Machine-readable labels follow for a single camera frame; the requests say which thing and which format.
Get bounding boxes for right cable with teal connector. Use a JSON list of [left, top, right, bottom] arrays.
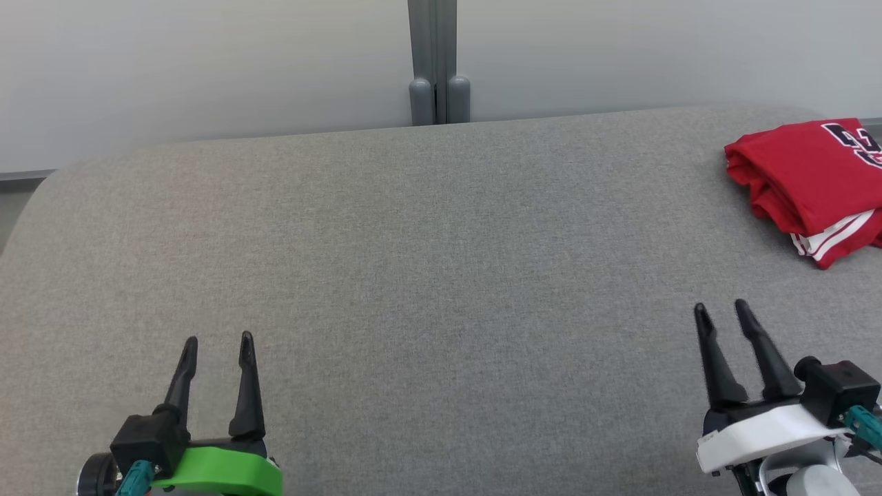
[[844, 405, 882, 455]]

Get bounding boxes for red shorts with white bands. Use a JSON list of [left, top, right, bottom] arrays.
[[789, 210, 882, 270]]

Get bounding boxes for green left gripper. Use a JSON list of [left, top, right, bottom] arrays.
[[77, 331, 283, 496]]

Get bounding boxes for cable with teal connector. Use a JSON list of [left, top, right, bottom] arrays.
[[844, 405, 882, 455], [114, 460, 156, 496]]

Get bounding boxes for grey fabric sofa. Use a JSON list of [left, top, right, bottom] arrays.
[[0, 103, 882, 496]]

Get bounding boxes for red jersey with striped trim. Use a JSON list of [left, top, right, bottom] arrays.
[[724, 118, 882, 238]]

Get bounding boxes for left cable with teal connector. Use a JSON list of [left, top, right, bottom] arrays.
[[114, 460, 156, 496]]

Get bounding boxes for grey partition post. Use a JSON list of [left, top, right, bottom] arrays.
[[408, 0, 471, 126]]

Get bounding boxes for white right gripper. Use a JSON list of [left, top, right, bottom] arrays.
[[694, 299, 852, 476]]

